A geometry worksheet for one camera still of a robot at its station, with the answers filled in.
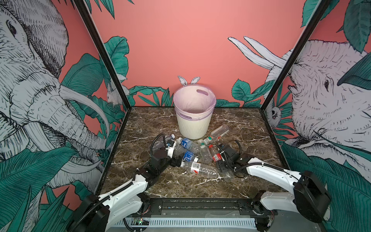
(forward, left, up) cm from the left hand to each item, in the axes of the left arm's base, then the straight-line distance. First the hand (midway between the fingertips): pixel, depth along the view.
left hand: (177, 148), depth 82 cm
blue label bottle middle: (-2, -7, -7) cm, 10 cm away
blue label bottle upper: (+7, -6, -7) cm, 11 cm away
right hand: (-6, -26, -8) cm, 27 cm away
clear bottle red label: (-3, -24, -6) cm, 25 cm away
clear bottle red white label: (-10, -12, -6) cm, 17 cm away
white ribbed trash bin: (+13, -10, +1) cm, 16 cm away
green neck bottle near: (+1, -17, -10) cm, 20 cm away
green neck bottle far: (+18, -30, -11) cm, 37 cm away
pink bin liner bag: (+34, -12, +4) cm, 36 cm away
